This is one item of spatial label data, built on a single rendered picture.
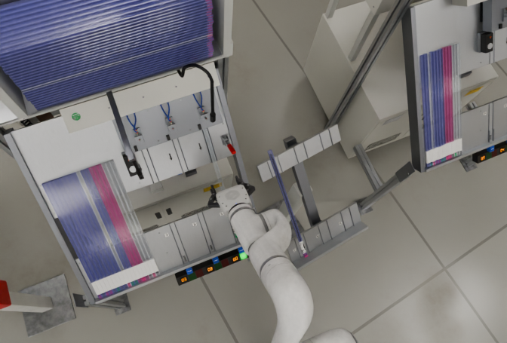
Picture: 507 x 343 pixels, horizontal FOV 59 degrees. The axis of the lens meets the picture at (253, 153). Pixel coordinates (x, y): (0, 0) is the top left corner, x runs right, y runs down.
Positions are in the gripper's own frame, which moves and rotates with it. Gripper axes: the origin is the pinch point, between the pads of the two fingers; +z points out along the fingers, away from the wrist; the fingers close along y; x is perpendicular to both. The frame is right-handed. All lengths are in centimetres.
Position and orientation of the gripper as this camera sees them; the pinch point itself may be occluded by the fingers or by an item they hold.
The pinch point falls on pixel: (225, 185)
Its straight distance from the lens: 158.2
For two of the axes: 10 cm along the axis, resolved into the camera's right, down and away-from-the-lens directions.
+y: -9.2, 3.3, -2.0
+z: -3.5, -5.3, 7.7
